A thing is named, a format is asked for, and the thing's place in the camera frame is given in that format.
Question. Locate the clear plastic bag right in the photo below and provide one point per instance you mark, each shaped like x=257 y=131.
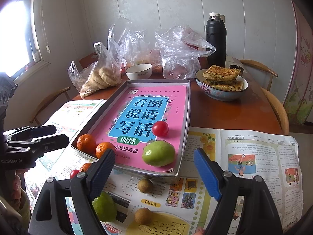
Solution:
x=180 y=50

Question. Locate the green jujube fruit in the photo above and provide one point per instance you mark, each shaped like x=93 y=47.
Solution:
x=158 y=153
x=105 y=208

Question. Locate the small orange tangerine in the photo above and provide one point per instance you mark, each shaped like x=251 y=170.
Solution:
x=85 y=167

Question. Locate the black thermos bottle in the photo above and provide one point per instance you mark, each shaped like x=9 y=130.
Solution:
x=216 y=34

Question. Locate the newspaper sheet centre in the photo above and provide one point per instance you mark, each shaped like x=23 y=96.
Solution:
x=179 y=208

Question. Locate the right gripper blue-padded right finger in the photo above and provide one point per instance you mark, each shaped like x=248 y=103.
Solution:
x=210 y=173

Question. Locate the pink Hello Kitty curtain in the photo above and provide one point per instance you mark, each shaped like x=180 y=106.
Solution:
x=298 y=99

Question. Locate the orange tangerine in tray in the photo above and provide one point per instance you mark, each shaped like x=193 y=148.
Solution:
x=87 y=144

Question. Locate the white ceramic bowl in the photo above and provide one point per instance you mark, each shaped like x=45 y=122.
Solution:
x=139 y=71

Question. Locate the wooden chair back left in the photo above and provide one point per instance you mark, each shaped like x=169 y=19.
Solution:
x=88 y=60

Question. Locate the grey cardboard box tray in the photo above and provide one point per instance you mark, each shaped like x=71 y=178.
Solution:
x=173 y=173

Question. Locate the window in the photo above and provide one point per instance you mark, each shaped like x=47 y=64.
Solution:
x=20 y=54

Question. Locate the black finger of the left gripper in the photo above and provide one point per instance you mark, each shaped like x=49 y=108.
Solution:
x=48 y=144

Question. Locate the newspaper sheet left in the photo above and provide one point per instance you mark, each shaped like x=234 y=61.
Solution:
x=68 y=120

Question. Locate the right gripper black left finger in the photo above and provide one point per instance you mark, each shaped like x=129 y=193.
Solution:
x=98 y=173

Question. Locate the plastic bag of flatbreads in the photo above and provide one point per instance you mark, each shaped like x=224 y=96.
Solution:
x=103 y=73

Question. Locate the operator left hand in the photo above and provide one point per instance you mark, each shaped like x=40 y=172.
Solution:
x=17 y=198

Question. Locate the clear plastic bag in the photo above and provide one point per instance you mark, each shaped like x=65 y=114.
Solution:
x=130 y=46
x=180 y=50

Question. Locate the stack of fried pancakes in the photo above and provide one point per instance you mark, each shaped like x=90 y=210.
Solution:
x=222 y=78

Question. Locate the large orange tangerine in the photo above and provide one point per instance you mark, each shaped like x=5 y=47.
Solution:
x=102 y=147

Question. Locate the red cherry tomato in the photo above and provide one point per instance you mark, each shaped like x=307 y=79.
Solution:
x=160 y=129
x=73 y=173

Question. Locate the tan longan fruit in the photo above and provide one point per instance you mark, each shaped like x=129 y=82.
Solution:
x=145 y=186
x=143 y=216

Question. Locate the pink Chinese workbook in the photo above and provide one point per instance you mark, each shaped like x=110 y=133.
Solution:
x=128 y=121

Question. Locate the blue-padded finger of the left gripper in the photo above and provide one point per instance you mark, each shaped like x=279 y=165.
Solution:
x=40 y=130

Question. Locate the blue floral bowl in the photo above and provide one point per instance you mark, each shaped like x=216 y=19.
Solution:
x=222 y=92

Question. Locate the red cherry tomato in tray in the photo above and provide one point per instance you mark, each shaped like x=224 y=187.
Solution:
x=160 y=129

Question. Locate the clear plastic bag middle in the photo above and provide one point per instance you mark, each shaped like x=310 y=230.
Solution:
x=130 y=46

